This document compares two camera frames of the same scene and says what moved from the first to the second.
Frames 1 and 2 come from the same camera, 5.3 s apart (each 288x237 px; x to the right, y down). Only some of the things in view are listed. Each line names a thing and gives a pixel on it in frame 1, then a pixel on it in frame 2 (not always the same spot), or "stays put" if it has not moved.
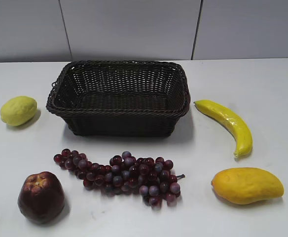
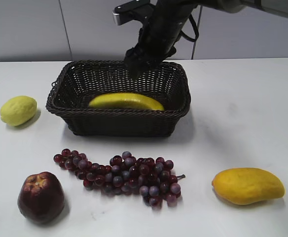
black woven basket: (120, 98) stays put
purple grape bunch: (154, 178) stays put
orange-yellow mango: (247, 185) stays put
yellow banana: (240, 131) to (126, 100)
